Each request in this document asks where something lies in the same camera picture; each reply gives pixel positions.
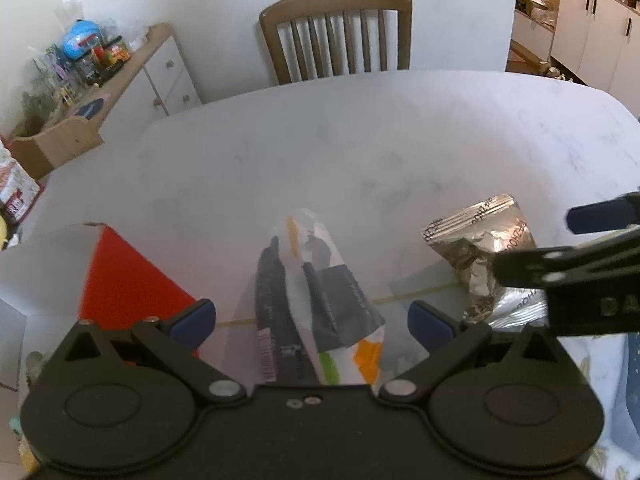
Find red and white cardboard box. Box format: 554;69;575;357
1;223;194;391

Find brown wooden chair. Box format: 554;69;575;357
259;0;413;84

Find red white snack bag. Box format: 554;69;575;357
0;144;41;224

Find white wooden side cabinet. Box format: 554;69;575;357
8;22;203;181

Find white kitchen cabinets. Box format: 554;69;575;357
550;0;637;91

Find silver foil snack bag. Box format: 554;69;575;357
422;194;548;332

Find blue round toy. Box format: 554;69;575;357
61;20;102;61

